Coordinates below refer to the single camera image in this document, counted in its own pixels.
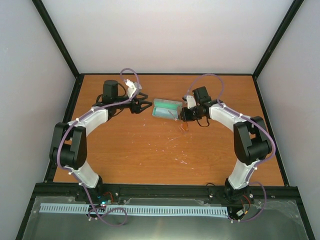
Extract metal front plate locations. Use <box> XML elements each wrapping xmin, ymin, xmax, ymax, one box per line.
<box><xmin>21</xmin><ymin>197</ymin><xmax>308</xmax><ymax>240</ymax></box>

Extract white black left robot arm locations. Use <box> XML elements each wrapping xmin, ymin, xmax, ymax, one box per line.
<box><xmin>49</xmin><ymin>79</ymin><xmax>152</xmax><ymax>202</ymax></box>

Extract light blue cleaning cloth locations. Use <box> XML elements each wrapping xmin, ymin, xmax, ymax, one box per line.
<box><xmin>152</xmin><ymin>107</ymin><xmax>177</xmax><ymax>120</ymax></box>

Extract grey leather glasses case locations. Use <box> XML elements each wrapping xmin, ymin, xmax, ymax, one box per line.
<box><xmin>152</xmin><ymin>98</ymin><xmax>183</xmax><ymax>120</ymax></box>

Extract red thin-frame sunglasses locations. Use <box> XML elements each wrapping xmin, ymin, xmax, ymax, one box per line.
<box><xmin>168</xmin><ymin>110</ymin><xmax>189</xmax><ymax>135</ymax></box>

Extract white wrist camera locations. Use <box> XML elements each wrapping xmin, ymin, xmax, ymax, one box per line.
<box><xmin>183</xmin><ymin>95</ymin><xmax>197</xmax><ymax>109</ymax></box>
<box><xmin>124</xmin><ymin>79</ymin><xmax>142</xmax><ymax>99</ymax></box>

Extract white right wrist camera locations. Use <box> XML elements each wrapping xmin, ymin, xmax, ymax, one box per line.
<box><xmin>183</xmin><ymin>95</ymin><xmax>197</xmax><ymax>109</ymax></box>

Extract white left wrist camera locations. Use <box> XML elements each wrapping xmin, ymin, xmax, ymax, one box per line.
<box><xmin>124</xmin><ymin>79</ymin><xmax>142</xmax><ymax>99</ymax></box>

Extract black aluminium frame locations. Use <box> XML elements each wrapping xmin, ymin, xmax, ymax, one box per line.
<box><xmin>14</xmin><ymin>0</ymin><xmax>316</xmax><ymax>240</ymax></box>

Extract light blue slotted cable duct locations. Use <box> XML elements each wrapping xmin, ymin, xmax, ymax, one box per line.
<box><xmin>38</xmin><ymin>203</ymin><xmax>228</xmax><ymax>218</ymax></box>

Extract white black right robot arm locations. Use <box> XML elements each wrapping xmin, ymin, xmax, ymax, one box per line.
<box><xmin>178</xmin><ymin>86</ymin><xmax>275</xmax><ymax>202</ymax></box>

